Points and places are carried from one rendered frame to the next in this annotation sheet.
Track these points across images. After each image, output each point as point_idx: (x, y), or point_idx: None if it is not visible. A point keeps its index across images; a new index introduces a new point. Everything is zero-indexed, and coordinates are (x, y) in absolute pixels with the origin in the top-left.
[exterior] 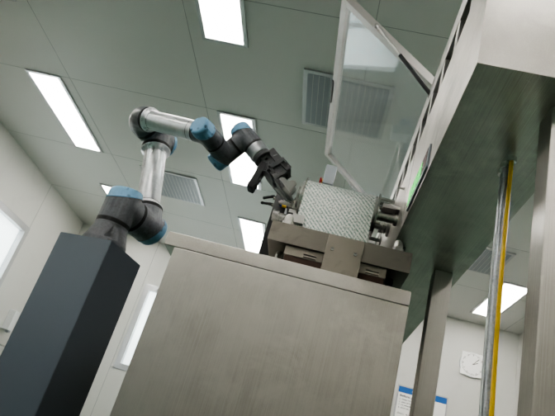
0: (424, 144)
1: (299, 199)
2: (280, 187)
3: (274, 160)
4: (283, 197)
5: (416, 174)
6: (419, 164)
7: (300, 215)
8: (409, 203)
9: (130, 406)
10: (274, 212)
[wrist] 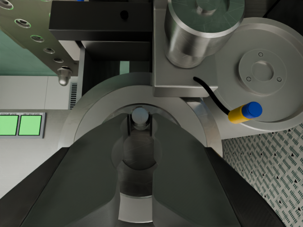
0: (3, 181)
1: (87, 112)
2: (71, 155)
3: None
4: (163, 131)
5: (25, 151)
6: (11, 156)
7: (68, 52)
8: (27, 112)
9: None
10: (166, 11)
